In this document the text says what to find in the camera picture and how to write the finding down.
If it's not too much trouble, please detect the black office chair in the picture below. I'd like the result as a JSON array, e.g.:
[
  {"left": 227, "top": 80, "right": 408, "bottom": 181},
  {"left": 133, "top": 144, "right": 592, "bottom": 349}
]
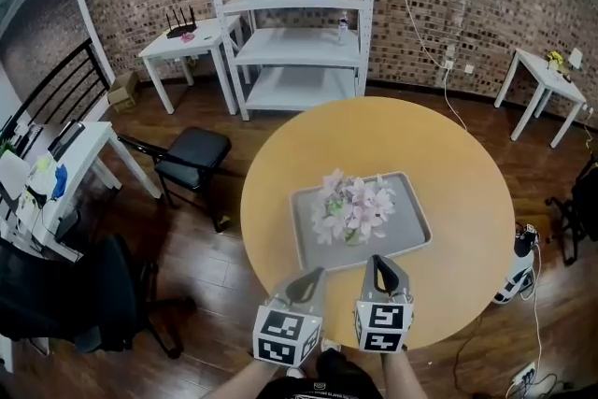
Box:
[{"left": 0, "top": 234, "right": 197, "bottom": 361}]

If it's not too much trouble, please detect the white hanging cable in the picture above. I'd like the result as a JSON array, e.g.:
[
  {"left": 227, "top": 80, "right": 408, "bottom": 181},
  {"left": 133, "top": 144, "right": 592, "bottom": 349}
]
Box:
[{"left": 377, "top": 0, "right": 468, "bottom": 133}]

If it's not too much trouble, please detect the white floor cable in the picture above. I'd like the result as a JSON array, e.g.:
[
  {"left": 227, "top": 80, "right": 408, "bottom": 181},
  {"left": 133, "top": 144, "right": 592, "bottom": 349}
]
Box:
[{"left": 504, "top": 242, "right": 546, "bottom": 399}]

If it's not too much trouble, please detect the white power strip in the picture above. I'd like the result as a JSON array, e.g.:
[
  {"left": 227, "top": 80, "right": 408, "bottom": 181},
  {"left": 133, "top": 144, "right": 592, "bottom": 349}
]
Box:
[{"left": 511, "top": 360, "right": 538, "bottom": 386}]

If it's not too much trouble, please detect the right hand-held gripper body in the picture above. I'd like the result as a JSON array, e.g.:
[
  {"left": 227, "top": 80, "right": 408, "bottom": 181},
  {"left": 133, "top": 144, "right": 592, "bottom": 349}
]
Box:
[{"left": 353, "top": 253, "right": 416, "bottom": 352}]

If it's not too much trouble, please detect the black chair with bag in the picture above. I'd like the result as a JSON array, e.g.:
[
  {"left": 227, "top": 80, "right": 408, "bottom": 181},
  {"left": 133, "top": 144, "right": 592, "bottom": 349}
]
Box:
[{"left": 545, "top": 153, "right": 598, "bottom": 267}]

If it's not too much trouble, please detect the grey laptop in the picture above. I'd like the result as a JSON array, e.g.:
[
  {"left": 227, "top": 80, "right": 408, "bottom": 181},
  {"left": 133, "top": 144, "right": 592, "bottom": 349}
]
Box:
[{"left": 0, "top": 149, "right": 32, "bottom": 198}]

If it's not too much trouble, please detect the cardboard box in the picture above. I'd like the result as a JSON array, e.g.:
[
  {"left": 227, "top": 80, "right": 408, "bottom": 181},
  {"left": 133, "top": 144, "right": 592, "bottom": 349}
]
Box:
[{"left": 107, "top": 70, "right": 141, "bottom": 113}]

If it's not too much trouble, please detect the small white square table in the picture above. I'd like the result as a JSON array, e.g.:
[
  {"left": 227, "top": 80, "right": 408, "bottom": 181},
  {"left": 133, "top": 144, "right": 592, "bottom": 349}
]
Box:
[{"left": 137, "top": 14, "right": 252, "bottom": 116}]

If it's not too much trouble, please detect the black folding chair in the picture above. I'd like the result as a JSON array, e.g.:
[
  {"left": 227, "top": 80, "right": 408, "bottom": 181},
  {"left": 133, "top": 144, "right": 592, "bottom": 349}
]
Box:
[{"left": 117, "top": 126, "right": 234, "bottom": 234}]

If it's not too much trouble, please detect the white and black device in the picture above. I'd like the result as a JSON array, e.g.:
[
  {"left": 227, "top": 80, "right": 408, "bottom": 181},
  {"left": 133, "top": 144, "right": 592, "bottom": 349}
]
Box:
[{"left": 491, "top": 221, "right": 541, "bottom": 306}]

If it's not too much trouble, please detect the black antenna router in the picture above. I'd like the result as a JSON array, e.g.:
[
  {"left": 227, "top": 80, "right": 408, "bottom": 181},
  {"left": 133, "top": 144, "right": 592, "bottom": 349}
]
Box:
[{"left": 164, "top": 6, "right": 198, "bottom": 40}]

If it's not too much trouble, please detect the white cluttered desk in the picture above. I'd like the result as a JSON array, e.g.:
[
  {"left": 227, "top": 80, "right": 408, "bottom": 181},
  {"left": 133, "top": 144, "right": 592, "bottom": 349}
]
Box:
[{"left": 0, "top": 121, "right": 164, "bottom": 263}]

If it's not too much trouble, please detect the person's left forearm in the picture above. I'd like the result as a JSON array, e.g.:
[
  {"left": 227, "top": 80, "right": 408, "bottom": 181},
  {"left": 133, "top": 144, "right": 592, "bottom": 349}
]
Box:
[{"left": 204, "top": 357, "right": 283, "bottom": 399}]

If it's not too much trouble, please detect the pink potted flower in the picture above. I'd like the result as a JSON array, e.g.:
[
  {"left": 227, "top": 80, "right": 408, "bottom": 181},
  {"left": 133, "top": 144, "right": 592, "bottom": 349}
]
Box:
[{"left": 309, "top": 168, "right": 398, "bottom": 247}]

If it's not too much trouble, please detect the yellow small object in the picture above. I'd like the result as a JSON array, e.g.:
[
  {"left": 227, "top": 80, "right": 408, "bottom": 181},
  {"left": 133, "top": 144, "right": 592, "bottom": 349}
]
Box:
[{"left": 547, "top": 50, "right": 572, "bottom": 74}]

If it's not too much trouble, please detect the black metal railing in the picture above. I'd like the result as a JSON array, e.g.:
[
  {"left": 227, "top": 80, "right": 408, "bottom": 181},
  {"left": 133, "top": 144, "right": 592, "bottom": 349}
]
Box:
[{"left": 0, "top": 36, "right": 111, "bottom": 141}]

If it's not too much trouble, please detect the person's right forearm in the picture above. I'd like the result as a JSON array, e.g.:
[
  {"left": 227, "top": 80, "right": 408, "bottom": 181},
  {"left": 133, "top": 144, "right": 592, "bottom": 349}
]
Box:
[{"left": 379, "top": 348, "right": 430, "bottom": 399}]

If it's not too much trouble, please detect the small clear water bottle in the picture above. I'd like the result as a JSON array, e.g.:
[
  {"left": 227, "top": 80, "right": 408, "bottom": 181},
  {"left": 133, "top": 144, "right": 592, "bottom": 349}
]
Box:
[{"left": 336, "top": 10, "right": 351, "bottom": 45}]

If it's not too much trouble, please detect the white side table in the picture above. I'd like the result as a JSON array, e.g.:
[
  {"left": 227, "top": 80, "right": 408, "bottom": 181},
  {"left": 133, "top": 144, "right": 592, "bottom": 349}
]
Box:
[{"left": 493, "top": 47, "right": 588, "bottom": 150}]

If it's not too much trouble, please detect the grey rectangular tray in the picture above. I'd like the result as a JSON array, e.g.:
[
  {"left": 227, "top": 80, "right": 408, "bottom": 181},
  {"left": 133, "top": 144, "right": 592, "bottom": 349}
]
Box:
[{"left": 289, "top": 171, "right": 434, "bottom": 273}]

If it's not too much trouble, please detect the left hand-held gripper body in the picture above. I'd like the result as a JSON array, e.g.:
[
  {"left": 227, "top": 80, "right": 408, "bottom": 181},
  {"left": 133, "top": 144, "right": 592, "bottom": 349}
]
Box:
[{"left": 252, "top": 266, "right": 328, "bottom": 366}]

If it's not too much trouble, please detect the blue cloth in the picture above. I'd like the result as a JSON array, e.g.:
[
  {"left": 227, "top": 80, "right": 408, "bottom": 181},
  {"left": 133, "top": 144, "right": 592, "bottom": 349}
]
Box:
[{"left": 52, "top": 163, "right": 69, "bottom": 198}]

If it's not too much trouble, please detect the black stand device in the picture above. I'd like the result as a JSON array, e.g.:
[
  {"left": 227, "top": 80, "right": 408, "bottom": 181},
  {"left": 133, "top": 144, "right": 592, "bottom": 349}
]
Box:
[{"left": 47, "top": 120, "right": 87, "bottom": 158}]

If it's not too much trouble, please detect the white metal shelf rack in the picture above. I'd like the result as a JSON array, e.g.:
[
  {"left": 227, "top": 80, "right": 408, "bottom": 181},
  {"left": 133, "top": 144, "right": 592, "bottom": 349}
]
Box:
[{"left": 198, "top": 0, "right": 377, "bottom": 121}]

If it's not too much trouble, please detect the person's black clothing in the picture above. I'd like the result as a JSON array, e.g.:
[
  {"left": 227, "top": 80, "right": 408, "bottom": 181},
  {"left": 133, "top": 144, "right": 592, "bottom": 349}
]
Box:
[{"left": 268, "top": 347, "right": 385, "bottom": 399}]

